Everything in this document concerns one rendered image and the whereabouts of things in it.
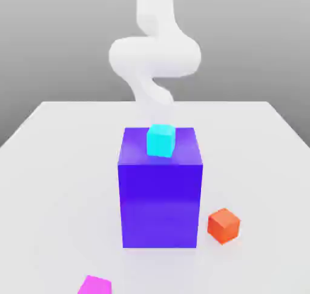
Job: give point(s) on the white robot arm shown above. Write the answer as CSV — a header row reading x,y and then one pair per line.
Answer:
x,y
155,56

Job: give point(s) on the small cyan cube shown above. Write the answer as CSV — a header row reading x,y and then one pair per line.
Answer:
x,y
159,142

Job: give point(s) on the small orange cube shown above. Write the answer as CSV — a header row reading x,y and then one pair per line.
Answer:
x,y
222,226

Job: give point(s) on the small magenta cube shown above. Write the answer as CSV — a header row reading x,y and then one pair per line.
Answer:
x,y
95,286

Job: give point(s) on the large purple box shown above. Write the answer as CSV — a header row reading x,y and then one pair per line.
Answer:
x,y
159,201

